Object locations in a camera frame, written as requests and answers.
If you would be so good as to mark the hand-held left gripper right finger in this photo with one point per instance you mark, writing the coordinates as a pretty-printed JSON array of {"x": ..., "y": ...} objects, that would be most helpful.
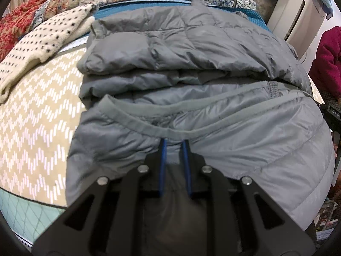
[{"x": 187, "y": 170}]

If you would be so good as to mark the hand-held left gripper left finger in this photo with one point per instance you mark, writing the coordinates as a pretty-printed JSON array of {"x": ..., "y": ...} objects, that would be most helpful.
[{"x": 163, "y": 165}]

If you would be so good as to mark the grey puffer jacket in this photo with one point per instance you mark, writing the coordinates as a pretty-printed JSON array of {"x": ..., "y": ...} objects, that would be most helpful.
[{"x": 199, "y": 58}]

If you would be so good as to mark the person's right forearm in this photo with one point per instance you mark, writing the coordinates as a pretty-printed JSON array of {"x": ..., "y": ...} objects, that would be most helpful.
[{"x": 327, "y": 58}]

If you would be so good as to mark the printed paper pile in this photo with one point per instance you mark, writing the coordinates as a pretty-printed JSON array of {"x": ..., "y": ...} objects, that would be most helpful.
[{"x": 326, "y": 218}]

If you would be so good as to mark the white appliance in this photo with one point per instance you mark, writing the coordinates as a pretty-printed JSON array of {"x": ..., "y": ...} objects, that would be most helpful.
[{"x": 290, "y": 10}]

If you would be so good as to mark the chevron patterned mattress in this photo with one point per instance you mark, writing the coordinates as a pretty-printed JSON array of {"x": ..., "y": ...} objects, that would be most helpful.
[{"x": 40, "y": 128}]

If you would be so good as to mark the cream dotted fleece garment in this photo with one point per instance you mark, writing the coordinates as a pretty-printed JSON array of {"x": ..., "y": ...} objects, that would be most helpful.
[{"x": 53, "y": 29}]

